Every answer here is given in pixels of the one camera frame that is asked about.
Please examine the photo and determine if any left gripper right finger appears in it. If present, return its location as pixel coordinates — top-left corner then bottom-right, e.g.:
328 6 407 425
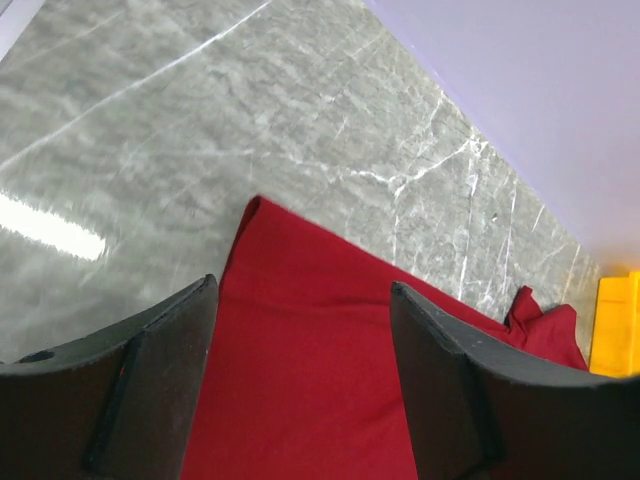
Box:
390 283 639 479

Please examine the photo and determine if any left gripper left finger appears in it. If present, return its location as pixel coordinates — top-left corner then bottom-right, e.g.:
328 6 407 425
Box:
1 275 218 479

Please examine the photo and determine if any yellow plastic tray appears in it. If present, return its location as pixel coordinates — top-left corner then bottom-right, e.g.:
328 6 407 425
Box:
589 271 639 378

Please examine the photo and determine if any red t shirt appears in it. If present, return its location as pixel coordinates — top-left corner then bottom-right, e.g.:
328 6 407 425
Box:
182 196 586 479

